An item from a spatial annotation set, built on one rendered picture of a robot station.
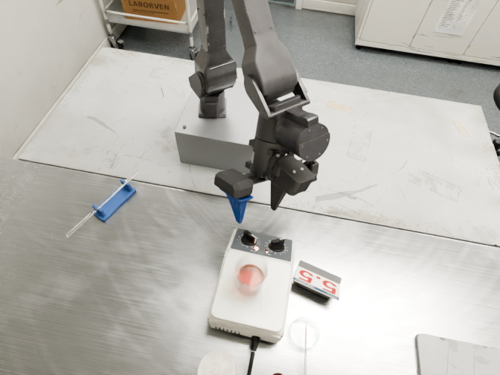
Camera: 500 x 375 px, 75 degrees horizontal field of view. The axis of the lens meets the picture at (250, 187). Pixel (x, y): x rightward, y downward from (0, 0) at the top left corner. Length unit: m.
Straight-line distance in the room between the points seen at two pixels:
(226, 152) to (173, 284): 0.31
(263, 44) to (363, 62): 2.44
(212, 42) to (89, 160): 0.43
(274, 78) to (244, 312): 0.37
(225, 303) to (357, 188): 0.44
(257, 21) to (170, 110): 0.51
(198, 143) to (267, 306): 0.39
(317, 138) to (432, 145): 0.59
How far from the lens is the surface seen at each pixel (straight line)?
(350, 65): 2.85
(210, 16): 0.64
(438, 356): 0.74
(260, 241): 0.67
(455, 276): 0.83
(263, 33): 0.51
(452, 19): 3.01
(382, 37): 2.98
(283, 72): 0.51
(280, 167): 0.53
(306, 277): 0.67
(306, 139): 0.47
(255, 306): 0.58
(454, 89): 3.00
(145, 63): 1.14
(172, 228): 0.74
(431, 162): 0.98
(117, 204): 0.79
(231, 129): 0.75
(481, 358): 0.78
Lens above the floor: 1.55
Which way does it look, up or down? 56 degrees down
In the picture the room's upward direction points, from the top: 5 degrees clockwise
